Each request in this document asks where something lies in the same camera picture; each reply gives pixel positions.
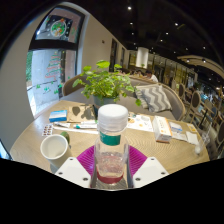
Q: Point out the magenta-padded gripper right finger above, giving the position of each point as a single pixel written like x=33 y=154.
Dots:
x=150 y=170

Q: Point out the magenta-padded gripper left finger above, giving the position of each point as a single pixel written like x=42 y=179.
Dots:
x=74 y=171

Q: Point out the clear white-capped water bottle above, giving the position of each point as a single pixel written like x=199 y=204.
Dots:
x=111 y=146

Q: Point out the pale ceramic cup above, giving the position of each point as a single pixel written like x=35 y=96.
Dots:
x=55 y=150

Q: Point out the white green tube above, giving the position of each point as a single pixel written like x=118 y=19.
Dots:
x=85 y=126

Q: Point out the printed paper menu sheet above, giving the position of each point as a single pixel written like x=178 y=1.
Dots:
x=141 y=122

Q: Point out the pill blister pack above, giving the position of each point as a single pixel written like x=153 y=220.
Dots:
x=47 y=130

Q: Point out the blue white leaflet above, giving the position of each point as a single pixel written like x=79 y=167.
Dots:
x=175 y=127

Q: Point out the white paper napkin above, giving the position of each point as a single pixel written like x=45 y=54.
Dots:
x=192 y=137

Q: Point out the clear drinking glass with straw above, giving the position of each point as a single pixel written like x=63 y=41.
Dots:
x=200 y=146

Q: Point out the small blue white box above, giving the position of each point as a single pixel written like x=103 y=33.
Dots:
x=58 y=116

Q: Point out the brown kraft notebook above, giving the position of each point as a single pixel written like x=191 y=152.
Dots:
x=80 y=113

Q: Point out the grey upholstered sofa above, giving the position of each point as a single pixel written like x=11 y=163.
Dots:
x=173 y=106

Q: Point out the grey zigzag cushion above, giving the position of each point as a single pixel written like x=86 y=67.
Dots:
x=155 y=98

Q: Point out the group of dining chairs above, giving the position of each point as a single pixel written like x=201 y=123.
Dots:
x=196 y=103

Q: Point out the tan upholstered chair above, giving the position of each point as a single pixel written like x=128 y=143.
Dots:
x=71 y=86

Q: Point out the green potted plant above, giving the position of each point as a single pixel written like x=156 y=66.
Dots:
x=105 y=85

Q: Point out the person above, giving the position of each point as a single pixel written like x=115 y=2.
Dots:
x=151 y=77

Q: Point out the window with festive stickers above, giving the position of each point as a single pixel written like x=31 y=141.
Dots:
x=46 y=76

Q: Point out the white cylindrical column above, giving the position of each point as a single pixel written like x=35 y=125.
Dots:
x=142 y=58

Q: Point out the group of ceiling spotlights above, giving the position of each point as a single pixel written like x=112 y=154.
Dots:
x=129 y=8

